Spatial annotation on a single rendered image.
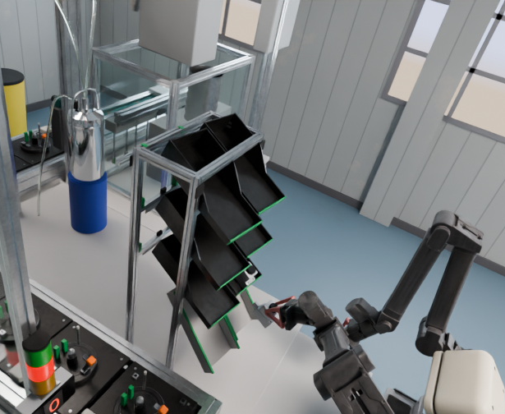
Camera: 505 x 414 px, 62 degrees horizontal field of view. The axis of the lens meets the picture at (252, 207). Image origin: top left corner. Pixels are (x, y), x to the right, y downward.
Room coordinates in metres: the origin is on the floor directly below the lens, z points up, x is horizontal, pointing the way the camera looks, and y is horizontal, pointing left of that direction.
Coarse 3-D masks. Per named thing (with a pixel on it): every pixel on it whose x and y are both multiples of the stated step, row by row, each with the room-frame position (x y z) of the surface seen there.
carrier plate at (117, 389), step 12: (132, 372) 0.73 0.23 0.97; (120, 384) 0.68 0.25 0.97; (132, 384) 0.69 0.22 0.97; (156, 384) 0.71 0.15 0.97; (168, 384) 0.71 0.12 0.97; (108, 396) 0.64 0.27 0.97; (168, 396) 0.68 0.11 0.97; (180, 396) 0.69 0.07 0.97; (96, 408) 0.60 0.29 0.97; (108, 408) 0.60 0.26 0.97; (168, 408) 0.64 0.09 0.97; (180, 408) 0.65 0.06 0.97; (192, 408) 0.66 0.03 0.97
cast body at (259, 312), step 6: (270, 300) 0.93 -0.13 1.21; (258, 306) 0.92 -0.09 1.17; (264, 306) 0.89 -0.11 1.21; (270, 306) 0.89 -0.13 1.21; (258, 312) 0.90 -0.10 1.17; (270, 312) 0.88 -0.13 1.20; (276, 312) 0.89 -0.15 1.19; (258, 318) 0.89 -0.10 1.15; (264, 318) 0.88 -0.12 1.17; (264, 324) 0.87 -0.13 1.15
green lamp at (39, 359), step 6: (48, 348) 0.47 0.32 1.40; (24, 354) 0.46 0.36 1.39; (30, 354) 0.45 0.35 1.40; (36, 354) 0.45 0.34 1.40; (42, 354) 0.46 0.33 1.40; (48, 354) 0.47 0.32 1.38; (30, 360) 0.45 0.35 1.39; (36, 360) 0.45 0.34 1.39; (42, 360) 0.46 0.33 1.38; (48, 360) 0.47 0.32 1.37; (30, 366) 0.45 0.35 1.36; (36, 366) 0.45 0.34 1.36
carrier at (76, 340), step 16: (64, 336) 0.79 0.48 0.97; (80, 336) 0.80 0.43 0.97; (96, 336) 0.82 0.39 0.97; (64, 352) 0.72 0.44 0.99; (80, 352) 0.74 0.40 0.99; (96, 352) 0.76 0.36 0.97; (112, 352) 0.77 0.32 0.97; (64, 368) 0.68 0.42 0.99; (80, 368) 0.69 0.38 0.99; (96, 368) 0.71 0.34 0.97; (112, 368) 0.72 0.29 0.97; (80, 384) 0.65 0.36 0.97; (96, 384) 0.66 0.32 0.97; (80, 400) 0.61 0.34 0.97
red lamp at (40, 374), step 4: (52, 356) 0.48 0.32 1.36; (52, 360) 0.48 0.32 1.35; (48, 364) 0.47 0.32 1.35; (52, 364) 0.48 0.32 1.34; (28, 368) 0.45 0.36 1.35; (32, 368) 0.45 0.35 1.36; (36, 368) 0.45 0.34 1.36; (40, 368) 0.45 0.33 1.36; (44, 368) 0.46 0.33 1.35; (48, 368) 0.47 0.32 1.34; (52, 368) 0.48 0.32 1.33; (28, 372) 0.45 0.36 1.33; (32, 372) 0.45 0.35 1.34; (36, 372) 0.45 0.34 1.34; (40, 372) 0.45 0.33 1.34; (44, 372) 0.46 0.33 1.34; (48, 372) 0.47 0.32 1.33; (52, 372) 0.47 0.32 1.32; (28, 376) 0.46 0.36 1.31; (32, 376) 0.45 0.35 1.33; (36, 376) 0.45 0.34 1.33; (40, 376) 0.45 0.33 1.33; (44, 376) 0.46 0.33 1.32; (48, 376) 0.46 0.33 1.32; (32, 380) 0.45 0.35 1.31; (36, 380) 0.45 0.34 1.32; (40, 380) 0.45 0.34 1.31
